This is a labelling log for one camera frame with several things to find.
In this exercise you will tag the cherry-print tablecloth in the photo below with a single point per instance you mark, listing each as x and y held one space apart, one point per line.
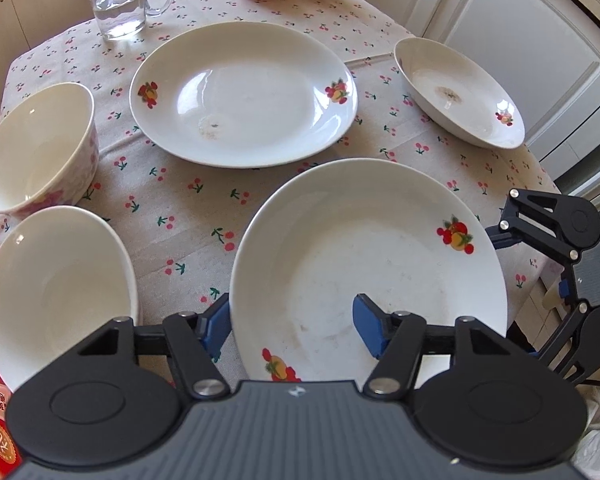
190 210

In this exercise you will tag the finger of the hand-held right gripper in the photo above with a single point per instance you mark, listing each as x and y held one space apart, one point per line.
502 240
570 280

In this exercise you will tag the small deep fruit-print plate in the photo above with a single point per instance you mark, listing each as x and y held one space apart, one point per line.
455 95

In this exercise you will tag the large round fruit-print plate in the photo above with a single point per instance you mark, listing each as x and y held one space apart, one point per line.
360 260

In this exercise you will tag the plain white bowl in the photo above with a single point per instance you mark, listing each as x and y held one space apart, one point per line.
55 290

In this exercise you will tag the white base cabinet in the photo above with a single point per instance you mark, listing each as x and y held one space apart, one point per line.
45 0

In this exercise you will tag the clear glass mug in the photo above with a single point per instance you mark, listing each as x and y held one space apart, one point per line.
120 5

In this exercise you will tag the oval fruit-print plate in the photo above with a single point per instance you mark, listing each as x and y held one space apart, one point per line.
250 95

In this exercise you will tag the white panelled cabinet door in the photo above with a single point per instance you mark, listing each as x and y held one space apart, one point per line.
520 60

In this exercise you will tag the pink floral white bowl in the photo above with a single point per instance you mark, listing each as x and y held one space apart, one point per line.
35 150

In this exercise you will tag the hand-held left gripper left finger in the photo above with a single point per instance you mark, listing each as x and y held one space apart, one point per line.
214 327

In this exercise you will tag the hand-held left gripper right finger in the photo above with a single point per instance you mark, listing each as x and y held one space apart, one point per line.
370 327

